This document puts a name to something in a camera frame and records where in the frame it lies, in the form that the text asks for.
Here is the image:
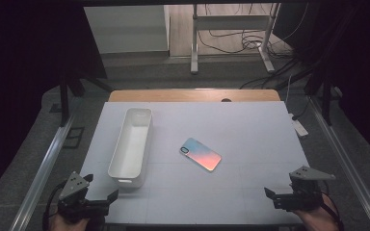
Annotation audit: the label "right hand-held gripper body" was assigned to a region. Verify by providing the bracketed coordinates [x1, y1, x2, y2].
[287, 165, 336, 212]

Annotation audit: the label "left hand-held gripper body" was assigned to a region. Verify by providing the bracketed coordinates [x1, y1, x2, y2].
[57, 171, 110, 224]

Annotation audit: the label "white plastic storage bin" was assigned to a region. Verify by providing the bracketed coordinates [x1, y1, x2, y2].
[107, 107, 154, 189]

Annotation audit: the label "person's right hand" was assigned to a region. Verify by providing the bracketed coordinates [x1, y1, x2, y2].
[293, 195, 340, 231]

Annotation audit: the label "person's left hand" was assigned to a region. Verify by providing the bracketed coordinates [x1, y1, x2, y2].
[49, 211, 90, 231]

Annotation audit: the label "white power strip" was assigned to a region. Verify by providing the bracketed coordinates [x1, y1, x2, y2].
[288, 112, 309, 139]

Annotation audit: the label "white board table cover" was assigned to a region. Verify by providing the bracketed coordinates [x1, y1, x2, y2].
[80, 101, 312, 225]

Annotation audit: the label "black stand legs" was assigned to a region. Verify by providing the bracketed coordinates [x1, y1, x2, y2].
[304, 71, 335, 126]
[58, 72, 114, 127]

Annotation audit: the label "black curtain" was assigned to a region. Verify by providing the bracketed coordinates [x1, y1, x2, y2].
[0, 0, 108, 206]
[273, 0, 370, 162]

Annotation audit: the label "wooden table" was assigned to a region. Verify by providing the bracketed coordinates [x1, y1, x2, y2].
[108, 89, 282, 103]

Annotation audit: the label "white cabinet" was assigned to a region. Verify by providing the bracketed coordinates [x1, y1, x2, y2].
[84, 4, 171, 55]

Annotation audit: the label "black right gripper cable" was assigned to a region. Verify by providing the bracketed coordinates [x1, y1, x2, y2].
[321, 191, 345, 231]

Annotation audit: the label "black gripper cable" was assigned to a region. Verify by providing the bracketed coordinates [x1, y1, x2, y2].
[41, 182, 66, 231]
[321, 191, 345, 231]

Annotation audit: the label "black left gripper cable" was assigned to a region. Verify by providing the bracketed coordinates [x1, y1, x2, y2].
[41, 182, 66, 231]

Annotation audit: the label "aluminium rail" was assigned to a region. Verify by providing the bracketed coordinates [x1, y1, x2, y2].
[307, 95, 370, 231]
[9, 114, 76, 231]

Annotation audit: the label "black floor frame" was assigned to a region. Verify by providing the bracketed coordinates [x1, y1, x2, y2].
[62, 126, 86, 149]

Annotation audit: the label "tangle of black floor cables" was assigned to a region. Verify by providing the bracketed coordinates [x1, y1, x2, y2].
[198, 28, 295, 61]

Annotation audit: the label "white metal desk frame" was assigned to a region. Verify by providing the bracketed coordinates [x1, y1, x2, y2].
[190, 3, 281, 75]

